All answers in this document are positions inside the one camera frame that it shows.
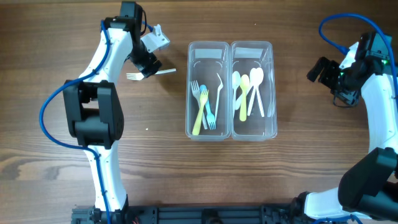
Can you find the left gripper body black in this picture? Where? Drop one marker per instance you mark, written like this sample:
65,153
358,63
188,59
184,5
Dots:
142,57

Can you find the yellow plastic spoon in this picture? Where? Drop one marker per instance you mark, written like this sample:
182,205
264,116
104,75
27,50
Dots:
244,85

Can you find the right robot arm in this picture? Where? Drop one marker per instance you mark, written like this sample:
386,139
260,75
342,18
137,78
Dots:
364,191

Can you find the left clear plastic container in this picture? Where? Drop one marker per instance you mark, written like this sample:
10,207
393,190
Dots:
205,60

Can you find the right clear plastic container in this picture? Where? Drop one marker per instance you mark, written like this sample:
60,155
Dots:
255,58

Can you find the white fork with narrow handle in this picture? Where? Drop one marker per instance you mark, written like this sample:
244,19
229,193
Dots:
196,93

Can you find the white fork horizontal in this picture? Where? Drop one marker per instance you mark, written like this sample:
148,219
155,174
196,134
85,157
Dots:
140,76

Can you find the white spoon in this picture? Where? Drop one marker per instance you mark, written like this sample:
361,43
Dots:
259,93
253,99
239,99
236,79

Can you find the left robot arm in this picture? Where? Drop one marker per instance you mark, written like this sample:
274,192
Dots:
94,113

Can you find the light blue plastic fork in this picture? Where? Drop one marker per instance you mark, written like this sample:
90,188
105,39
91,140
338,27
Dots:
210,116

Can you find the yellow plastic fork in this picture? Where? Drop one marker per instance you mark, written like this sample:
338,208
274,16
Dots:
202,101

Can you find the white curved thin fork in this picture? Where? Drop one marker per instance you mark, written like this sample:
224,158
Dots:
220,87

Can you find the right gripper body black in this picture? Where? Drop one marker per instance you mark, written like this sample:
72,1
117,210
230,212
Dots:
337,80

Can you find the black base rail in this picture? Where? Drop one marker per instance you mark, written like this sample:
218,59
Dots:
264,214

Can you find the clear plastic container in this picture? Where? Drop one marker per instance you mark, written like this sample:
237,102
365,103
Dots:
255,58
205,60

